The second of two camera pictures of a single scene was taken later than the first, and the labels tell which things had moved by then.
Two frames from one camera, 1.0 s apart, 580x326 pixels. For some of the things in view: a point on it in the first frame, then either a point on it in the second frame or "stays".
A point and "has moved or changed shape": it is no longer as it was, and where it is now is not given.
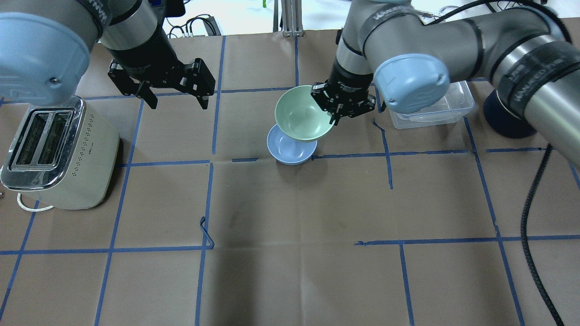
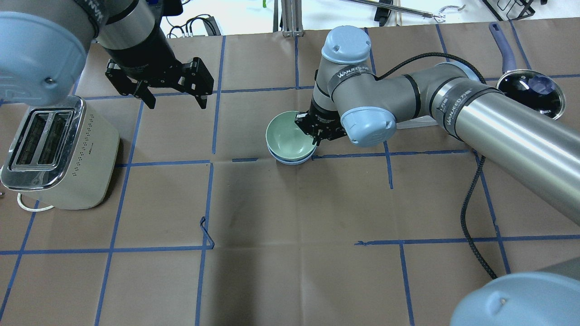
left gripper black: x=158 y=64 stays
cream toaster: x=63 y=155 stays
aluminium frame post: x=292 y=12 stays
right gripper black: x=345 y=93 -> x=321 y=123
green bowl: x=299 y=116 has moved or changed shape
